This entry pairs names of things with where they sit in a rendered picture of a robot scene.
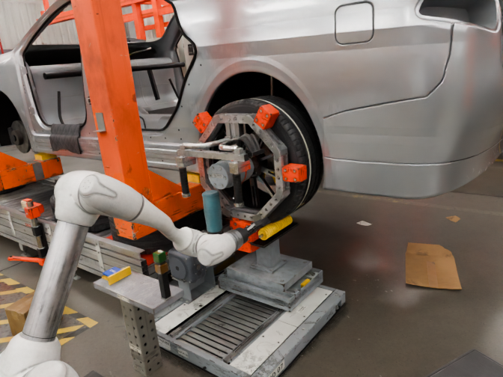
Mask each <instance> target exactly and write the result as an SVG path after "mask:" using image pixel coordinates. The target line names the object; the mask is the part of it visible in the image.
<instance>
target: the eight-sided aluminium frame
mask: <svg viewBox="0 0 503 377"><path fill-rule="evenodd" d="M255 117H256V114H254V113H251V114H227V113H224V114H216V115H214V117H213V118H212V119H211V121H210V123H209V125H208V126H207V128H206V129H205V131H204V133H203V134H202V136H201V137H200V139H199V140H198V142H197V144H200V143H207V142H211V141H213V139H214V138H215V137H216V135H217V133H218V132H219V130H220V129H221V128H222V125H223V124H224V123H247V124H248V125H250V127H251V128H252V129H253V130H254V131H255V132H256V134H257V135H258V136H259V137H260V139H261V140H262V141H263V142H264V143H265V145H266V146H268V148H269V149H270V150H271V151H272V152H273V155H274V166H275V185H276V193H275V194H274V196H273V197H272V198H271V199H270V200H269V201H268V202H267V203H266V205H265V206H264V207H263V208H262V209H261V210H255V209H247V208H242V207H235V206H234V205H233V204H232V203H231V202H230V200H229V199H228V198H227V196H226V195H225V194H224V192H223V191H222V190H221V189H217V188H215V187H214V186H213V185H212V184H211V182H210V180H209V177H208V170H209V168H210V166H211V159H207V158H198V167H199V173H200V181H201V185H202V186H203V189H205V191H209V190H216V191H218V192H219V199H220V204H221V209H222V212H223V213H224V214H225V216H228V217H231V216H232V217H234V218H239V219H243V220H247V221H258V220H260V219H261V220H262V219H263V218H265V217H269V215H270V214H271V213H272V212H273V211H274V210H275V209H276V208H277V207H278V205H279V204H280V203H281V202H282V201H283V200H284V199H285V198H286V197H287V196H288V195H289V194H290V182H285V181H283V178H282V167H283V166H285V165H288V155H287V154H288V151H287V147H286V146H285V145H284V143H283V142H282V141H281V140H280V139H279V138H278V136H277V135H276V134H275V133H274V132H273V131H272V130H271V129H270V128H268V129H265V130H263V129H261V128H260V127H259V126H258V125H257V124H256V123H255V122H254V119H255Z"/></svg>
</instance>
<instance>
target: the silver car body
mask: <svg viewBox="0 0 503 377"><path fill-rule="evenodd" d="M164 1H166V2H168V3H169V4H171V6H172V8H173V11H174V15H173V16H172V18H171V20H170V22H169V24H168V26H167V28H166V30H165V32H164V34H163V36H162V37H161V38H159V39H158V40H155V41H150V42H128V43H127V45H128V50H129V54H131V53H133V52H135V53H133V54H131V55H130V56H129V59H130V63H131V68H132V77H133V81H134V86H135V95H136V100H137V105H138V113H139V118H140V123H141V131H142V136H143V141H144V149H145V154H146V159H147V166H148V167H149V168H159V169H166V170H172V171H179V167H177V163H176V157H178V155H177V150H178V149H180V145H181V144H182V143H193V144H197V142H198V132H199V131H198V129H197V128H196V127H195V125H194V124H193V123H192V121H193V120H194V119H195V116H196V115H197V114H198V113H202V112H203V109H204V106H205V103H206V101H207V99H208V97H209V95H210V94H211V92H212V91H213V89H214V88H215V86H217V84H218V83H220V81H221V80H223V79H224V78H225V77H227V76H229V75H230V74H232V73H235V72H238V71H241V70H260V71H264V72H266V73H270V74H272V75H274V76H276V77H278V78H279V79H280V80H282V81H283V82H285V83H286V84H287V85H289V86H290V87H291V88H292V89H293V90H294V91H295V92H296V93H297V95H298V96H299V97H300V99H301V100H302V101H303V102H304V104H305V106H306V107H307V109H308V110H309V112H310V114H311V116H312V118H313V120H314V122H315V124H316V127H317V130H318V132H319V135H320V140H321V143H322V146H323V154H324V159H325V183H324V189H326V190H333V191H344V192H350V193H356V194H368V195H374V196H380V197H392V198H398V199H404V200H420V199H426V198H430V197H436V196H439V195H441V194H445V193H448V192H450V191H453V190H455V189H458V188H459V187H461V186H464V185H465V184H467V183H469V182H471V181H472V180H473V179H475V178H476V177H478V176H479V175H481V174H482V173H483V172H484V171H485V170H486V169H487V168H488V167H489V166H491V164H492V163H494V161H495V160H496V159H497V158H498V157H499V155H500V154H501V153H502V151H503V0H164ZM68 5H71V0H56V1H55V2H54V3H53V4H52V5H51V6H50V7H49V8H48V9H47V10H46V11H45V12H44V13H43V15H42V16H41V17H40V18H39V19H38V20H37V21H36V23H35V24H33V26H32V27H31V28H30V29H29V31H28V32H27V33H26V35H25V36H24V37H23V38H22V39H21V41H20V42H19V43H18V44H17V45H16V47H15V48H14V49H13V50H12V51H11V52H7V53H4V54H2V55H0V147H6V146H10V145H16V147H17V148H18V150H19V151H20V152H21V153H28V152H29V151H30V149H31V150H32V151H33V152H35V153H45V154H52V155H59V156H70V157H76V158H83V159H94V160H100V161H102V156H101V152H100V145H99V141H98V137H97V133H96V132H93V131H97V130H96V126H95V122H94V115H93V110H92V106H91V99H90V95H89V91H88V84H87V80H86V76H85V69H84V64H83V60H82V53H81V49H80V45H79V44H37V45H33V42H34V41H35V40H36V39H37V38H38V37H39V36H40V34H41V33H42V32H43V31H44V29H45V28H46V27H47V26H48V25H49V24H50V23H51V22H52V21H53V19H55V18H56V16H57V15H58V14H59V13H60V12H62V11H63V10H64V9H65V8H66V7H67V6H68ZM182 36H184V37H185V38H186V39H187V40H188V41H189V42H190V43H191V44H188V46H187V49H188V53H189V55H193V58H192V61H191V63H190V65H189V68H188V70H187V71H186V75H185V77H184V76H183V71H182V67H185V63H184V62H180V59H179V57H178V54H177V44H178V43H179V41H180V38H181V37H182ZM148 48H151V49H148ZM174 48H175V49H174ZM144 49H146V50H144ZM193 49H194V52H193ZM140 50H143V51H140ZM137 51H140V52H137ZM54 123H55V124H76V125H81V126H80V129H79V134H80V136H79V138H78V142H79V147H80V150H81V154H76V153H71V152H70V151H69V150H59V151H54V152H52V146H51V144H50V140H49V136H50V135H51V134H52V133H51V127H52V124H54Z"/></svg>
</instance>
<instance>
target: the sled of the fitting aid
mask: <svg viewBox="0 0 503 377"><path fill-rule="evenodd" d="M218 282H219V288H220V289H224V290H227V291H229V292H233V293H236V294H238V295H241V296H244V297H246V298H250V299H253V300H255V301H259V302H262V303H264V304H268V305H270V306H273V307H277V308H279V309H282V310H286V311H288V312H291V311H292V310H293V309H294V308H295V307H296V306H297V305H299V304H300V303H301V302H302V301H303V300H304V299H305V298H306V297H307V296H308V295H309V294H310V293H311V292H313V291H314V290H315V289H316V288H317V287H318V286H319V285H320V284H321V283H322V282H323V270H321V269H316V268H313V267H312V269H311V270H310V271H308V272H307V273H306V274H305V275H303V276H302V277H301V278H300V279H299V280H298V281H297V282H295V284H293V285H292V286H291V287H290V288H289V289H287V290H286V291H285V292H282V291H279V290H276V289H273V288H270V287H267V286H263V285H260V284H257V283H253V282H251V281H246V280H243V279H241V278H236V277H234V276H231V275H228V273H227V271H226V272H224V273H223V274H221V275H219V276H218Z"/></svg>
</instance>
